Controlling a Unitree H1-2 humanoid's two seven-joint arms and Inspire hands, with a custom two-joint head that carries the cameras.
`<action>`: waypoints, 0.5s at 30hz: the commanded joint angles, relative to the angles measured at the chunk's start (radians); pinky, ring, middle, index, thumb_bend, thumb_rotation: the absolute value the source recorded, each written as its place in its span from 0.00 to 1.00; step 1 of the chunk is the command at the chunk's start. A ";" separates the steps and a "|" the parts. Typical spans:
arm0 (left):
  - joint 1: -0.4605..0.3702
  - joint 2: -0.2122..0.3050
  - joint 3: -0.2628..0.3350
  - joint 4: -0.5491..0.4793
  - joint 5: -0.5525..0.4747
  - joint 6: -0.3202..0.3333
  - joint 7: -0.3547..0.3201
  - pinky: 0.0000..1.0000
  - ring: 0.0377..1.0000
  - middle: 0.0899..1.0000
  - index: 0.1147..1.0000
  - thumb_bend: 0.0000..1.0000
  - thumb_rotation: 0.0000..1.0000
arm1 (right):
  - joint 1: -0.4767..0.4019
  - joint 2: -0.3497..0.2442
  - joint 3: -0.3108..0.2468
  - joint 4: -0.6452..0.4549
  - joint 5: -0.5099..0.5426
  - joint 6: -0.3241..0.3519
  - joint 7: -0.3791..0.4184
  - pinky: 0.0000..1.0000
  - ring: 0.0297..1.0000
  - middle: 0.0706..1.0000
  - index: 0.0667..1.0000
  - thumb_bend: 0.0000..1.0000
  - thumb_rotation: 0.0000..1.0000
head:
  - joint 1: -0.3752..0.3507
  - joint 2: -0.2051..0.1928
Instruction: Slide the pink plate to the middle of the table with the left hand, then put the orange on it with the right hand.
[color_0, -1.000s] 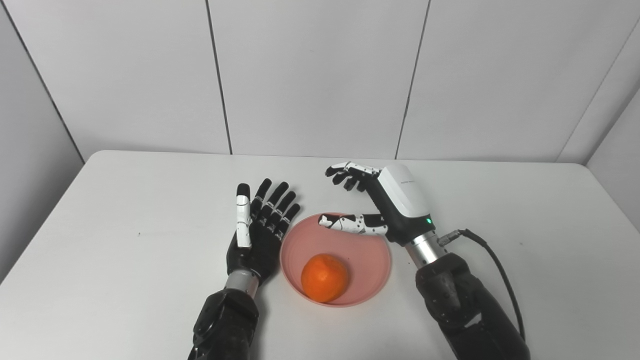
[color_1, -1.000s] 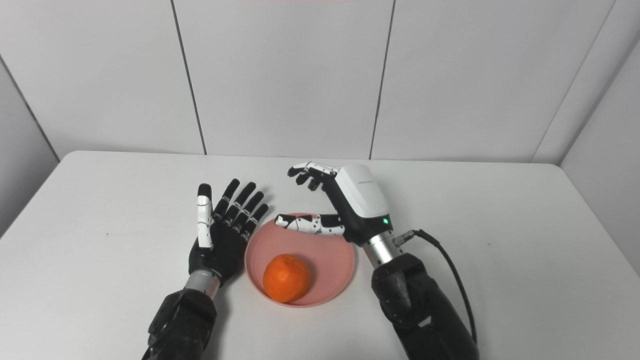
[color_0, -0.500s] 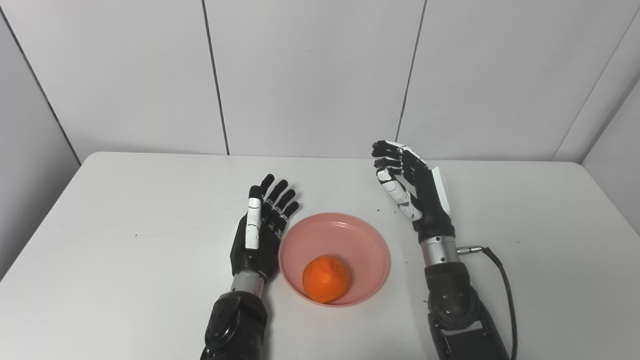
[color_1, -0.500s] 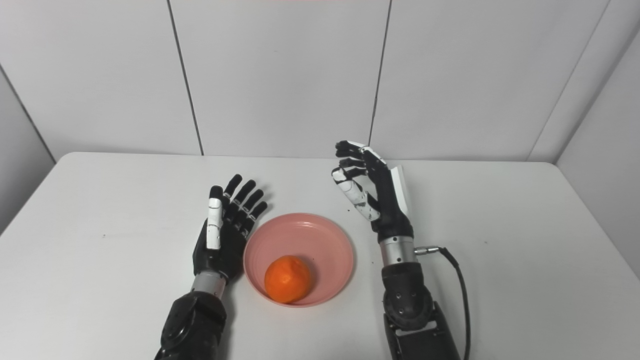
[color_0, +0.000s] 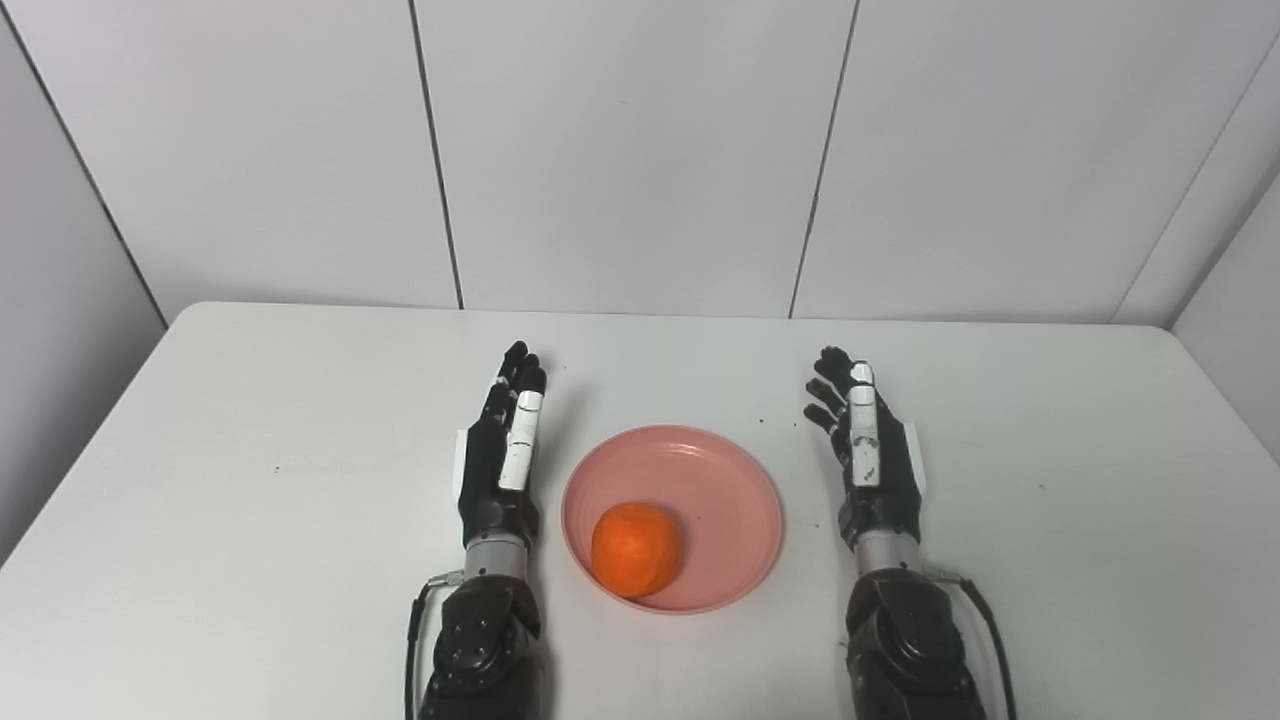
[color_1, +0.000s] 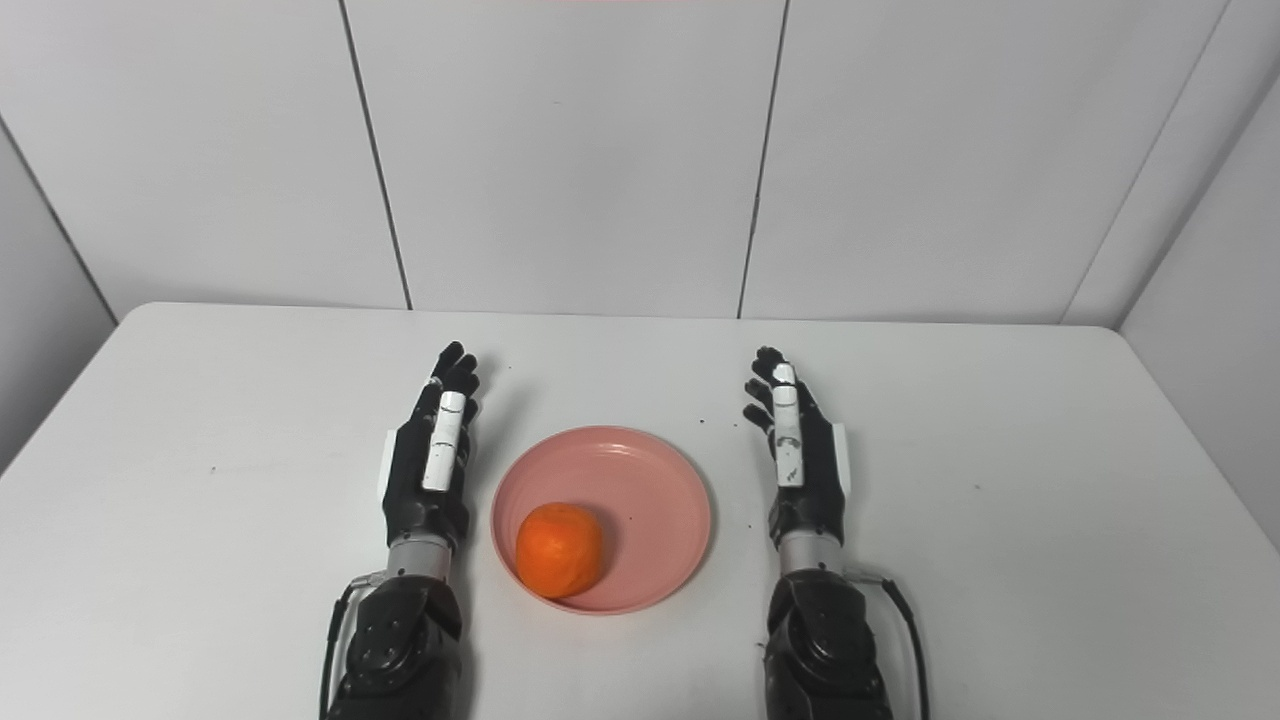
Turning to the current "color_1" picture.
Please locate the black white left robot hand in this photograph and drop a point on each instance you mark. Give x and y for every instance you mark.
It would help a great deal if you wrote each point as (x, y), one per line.
(425, 500)

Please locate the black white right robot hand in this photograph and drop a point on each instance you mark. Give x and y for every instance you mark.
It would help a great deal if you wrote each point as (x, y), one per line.
(815, 490)

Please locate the orange fruit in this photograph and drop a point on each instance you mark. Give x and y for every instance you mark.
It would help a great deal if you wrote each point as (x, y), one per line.
(560, 550)

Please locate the pink round plate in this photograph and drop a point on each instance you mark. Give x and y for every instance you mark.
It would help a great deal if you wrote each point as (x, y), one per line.
(650, 500)

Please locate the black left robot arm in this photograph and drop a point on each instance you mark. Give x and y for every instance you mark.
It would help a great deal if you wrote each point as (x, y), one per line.
(405, 650)

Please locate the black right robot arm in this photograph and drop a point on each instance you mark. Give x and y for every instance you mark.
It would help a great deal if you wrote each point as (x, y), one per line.
(820, 650)

